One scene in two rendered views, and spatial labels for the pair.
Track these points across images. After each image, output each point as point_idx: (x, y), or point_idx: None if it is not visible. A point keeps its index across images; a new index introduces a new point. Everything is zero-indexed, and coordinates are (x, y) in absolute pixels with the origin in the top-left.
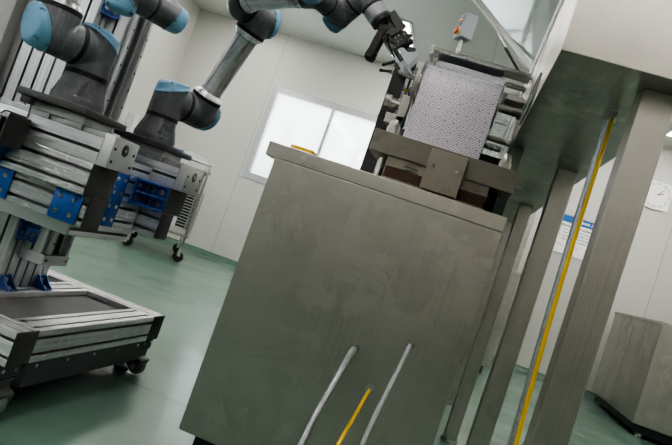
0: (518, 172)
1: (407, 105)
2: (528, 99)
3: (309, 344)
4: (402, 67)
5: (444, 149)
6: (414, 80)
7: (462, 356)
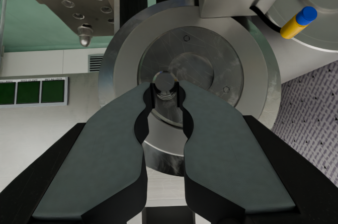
0: (78, 36)
1: None
2: (16, 93)
3: None
4: (129, 100)
5: None
6: (114, 66)
7: None
